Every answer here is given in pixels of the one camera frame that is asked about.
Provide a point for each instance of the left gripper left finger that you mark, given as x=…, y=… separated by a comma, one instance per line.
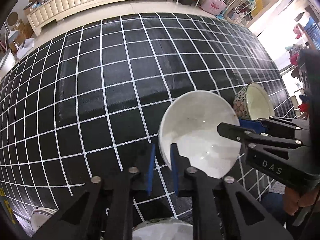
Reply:
x=135, y=181

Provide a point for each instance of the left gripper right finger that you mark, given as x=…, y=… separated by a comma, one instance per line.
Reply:
x=192, y=182

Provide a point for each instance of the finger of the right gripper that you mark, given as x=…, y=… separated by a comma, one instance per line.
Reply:
x=262, y=125
x=247, y=136

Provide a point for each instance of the floral patterned green bowl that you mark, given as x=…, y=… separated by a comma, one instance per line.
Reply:
x=252, y=102

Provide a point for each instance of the white bowl red emblem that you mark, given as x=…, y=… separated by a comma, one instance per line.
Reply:
x=163, y=228

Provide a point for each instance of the white floral plate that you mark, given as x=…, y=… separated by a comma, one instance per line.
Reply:
x=39, y=216

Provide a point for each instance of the right hand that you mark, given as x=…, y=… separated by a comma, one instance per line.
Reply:
x=292, y=201

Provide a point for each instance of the black white grid tablecloth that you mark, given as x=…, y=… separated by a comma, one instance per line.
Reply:
x=84, y=103

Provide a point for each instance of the pink bag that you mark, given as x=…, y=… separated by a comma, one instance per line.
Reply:
x=214, y=7

